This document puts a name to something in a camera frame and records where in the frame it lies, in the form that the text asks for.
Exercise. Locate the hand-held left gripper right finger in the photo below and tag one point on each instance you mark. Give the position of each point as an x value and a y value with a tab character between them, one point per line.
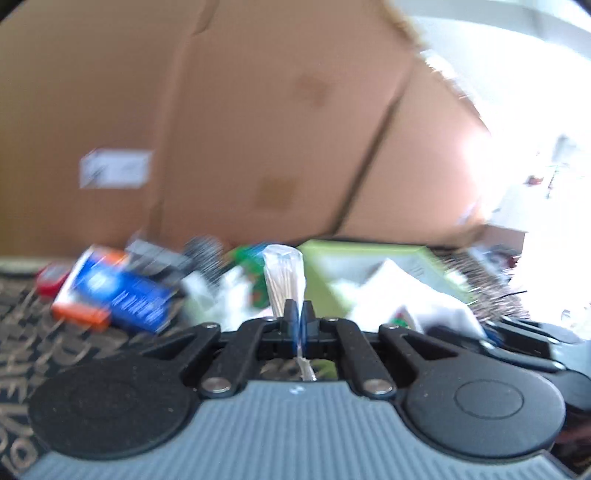
308	323

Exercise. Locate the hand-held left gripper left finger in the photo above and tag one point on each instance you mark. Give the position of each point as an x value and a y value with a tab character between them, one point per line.
290	323

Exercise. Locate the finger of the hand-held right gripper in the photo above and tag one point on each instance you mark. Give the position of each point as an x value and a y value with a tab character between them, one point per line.
521	344
455	334

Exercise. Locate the clear packet of toothpicks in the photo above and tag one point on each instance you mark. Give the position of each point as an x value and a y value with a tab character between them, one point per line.
282	272

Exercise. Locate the lime green box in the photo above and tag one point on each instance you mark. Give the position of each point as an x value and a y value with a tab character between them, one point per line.
318	258

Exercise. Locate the green packet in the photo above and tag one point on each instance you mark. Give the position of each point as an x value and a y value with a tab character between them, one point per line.
247	265

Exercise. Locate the black ribbed object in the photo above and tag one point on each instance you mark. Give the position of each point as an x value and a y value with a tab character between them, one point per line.
203	256

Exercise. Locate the blue and orange box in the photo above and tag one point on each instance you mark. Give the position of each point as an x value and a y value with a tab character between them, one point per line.
120	295

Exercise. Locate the white crumpled paper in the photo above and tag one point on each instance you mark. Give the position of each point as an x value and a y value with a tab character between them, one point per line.
392	288

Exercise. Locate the white plastic wrapper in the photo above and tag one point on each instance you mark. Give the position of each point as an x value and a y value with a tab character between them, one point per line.
217	295

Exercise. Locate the dark grey box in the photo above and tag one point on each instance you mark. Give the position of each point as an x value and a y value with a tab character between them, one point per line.
154	261

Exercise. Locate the large cardboard box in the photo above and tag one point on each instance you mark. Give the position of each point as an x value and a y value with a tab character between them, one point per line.
254	115

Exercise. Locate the small red packet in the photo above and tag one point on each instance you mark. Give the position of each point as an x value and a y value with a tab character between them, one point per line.
51	279

